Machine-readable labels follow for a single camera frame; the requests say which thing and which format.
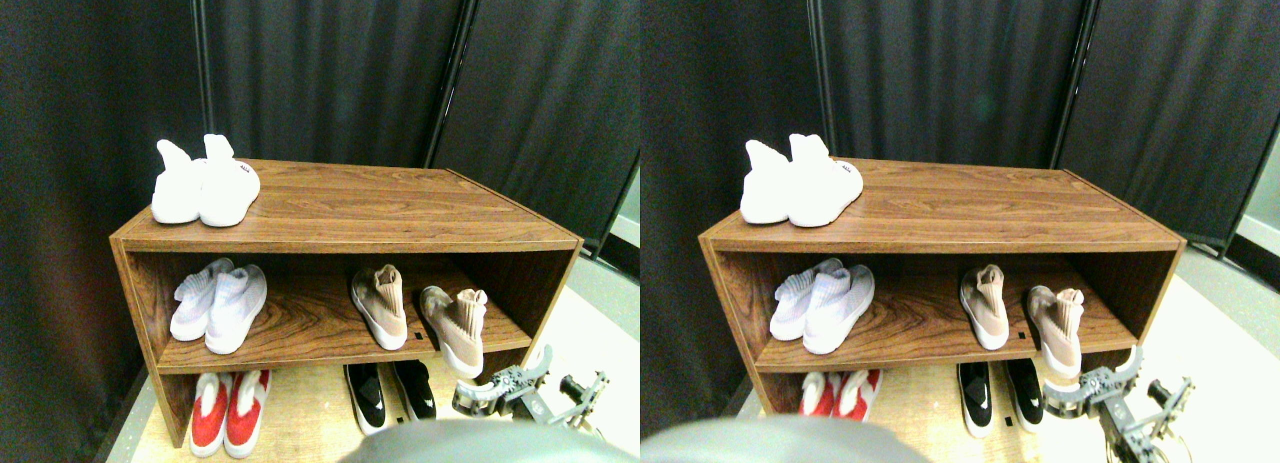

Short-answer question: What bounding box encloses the brown shoe rack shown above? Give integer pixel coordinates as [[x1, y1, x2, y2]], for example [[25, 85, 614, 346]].
[[698, 158, 1188, 416], [110, 160, 584, 450]]

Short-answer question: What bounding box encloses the white shoe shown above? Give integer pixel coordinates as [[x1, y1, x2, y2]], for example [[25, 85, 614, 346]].
[[787, 134, 865, 228], [740, 140, 796, 225], [151, 140, 209, 225], [198, 134, 262, 228]]

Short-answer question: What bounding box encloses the pale lilac shoe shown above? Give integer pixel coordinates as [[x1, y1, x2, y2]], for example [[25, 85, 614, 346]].
[[803, 264, 876, 356], [770, 258, 846, 342], [170, 258, 237, 342], [205, 264, 269, 356]]

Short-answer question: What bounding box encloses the curtain stand pole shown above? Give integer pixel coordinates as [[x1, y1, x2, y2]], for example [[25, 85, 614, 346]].
[[1185, 123, 1280, 261], [422, 0, 484, 170], [585, 153, 641, 261], [1048, 0, 1106, 170], [806, 0, 839, 162]]

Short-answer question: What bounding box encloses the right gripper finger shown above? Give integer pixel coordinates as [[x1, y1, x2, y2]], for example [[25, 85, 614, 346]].
[[452, 371, 523, 419], [512, 345, 555, 402], [1103, 345, 1145, 404], [1042, 372, 1113, 421]]

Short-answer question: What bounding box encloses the red shoe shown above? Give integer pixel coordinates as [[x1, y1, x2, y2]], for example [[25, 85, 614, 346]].
[[224, 370, 272, 460], [836, 370, 884, 423], [190, 372, 235, 458], [800, 372, 843, 419]]

